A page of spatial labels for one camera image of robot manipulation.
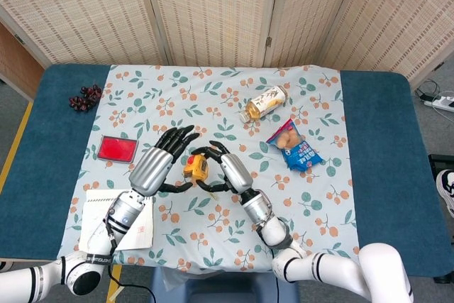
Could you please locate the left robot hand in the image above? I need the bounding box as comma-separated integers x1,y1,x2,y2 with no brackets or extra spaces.
128,124,201,197

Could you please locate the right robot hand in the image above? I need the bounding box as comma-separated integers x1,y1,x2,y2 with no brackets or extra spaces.
191,141,254,194

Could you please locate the yellow tape measure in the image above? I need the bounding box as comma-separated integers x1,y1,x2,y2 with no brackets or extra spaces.
182,153,221,200

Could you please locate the floral tablecloth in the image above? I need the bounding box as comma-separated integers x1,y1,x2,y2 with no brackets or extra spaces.
56,64,362,275

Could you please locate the red ink pad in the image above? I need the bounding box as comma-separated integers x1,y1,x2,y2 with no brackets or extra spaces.
96,135,139,165

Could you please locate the white spiral notebook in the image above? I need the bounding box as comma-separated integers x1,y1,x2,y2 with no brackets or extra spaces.
77,188,155,255

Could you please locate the blue snack bag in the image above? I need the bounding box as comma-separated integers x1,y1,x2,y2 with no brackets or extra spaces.
265,118,325,172

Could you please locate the tea bottle with yellow label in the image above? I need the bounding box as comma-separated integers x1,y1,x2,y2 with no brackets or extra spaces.
238,84,289,124

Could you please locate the dark red grape bunch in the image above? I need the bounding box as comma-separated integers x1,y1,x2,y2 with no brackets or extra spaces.
68,84,104,113

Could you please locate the blue chair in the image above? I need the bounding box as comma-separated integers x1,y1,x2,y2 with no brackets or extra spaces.
148,266,299,303

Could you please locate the woven folding screen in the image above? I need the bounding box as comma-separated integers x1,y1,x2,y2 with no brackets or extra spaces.
0,0,454,87

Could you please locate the brown wooden cabinet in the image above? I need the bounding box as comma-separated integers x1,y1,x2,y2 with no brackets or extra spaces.
0,21,45,100

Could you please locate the black box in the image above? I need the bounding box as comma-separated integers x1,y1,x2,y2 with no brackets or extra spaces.
428,153,454,176

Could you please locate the black and white sneaker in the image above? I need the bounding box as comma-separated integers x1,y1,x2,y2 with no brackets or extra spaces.
436,169,454,218

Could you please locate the white power strip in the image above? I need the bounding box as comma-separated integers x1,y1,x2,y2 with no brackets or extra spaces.
423,95,454,112

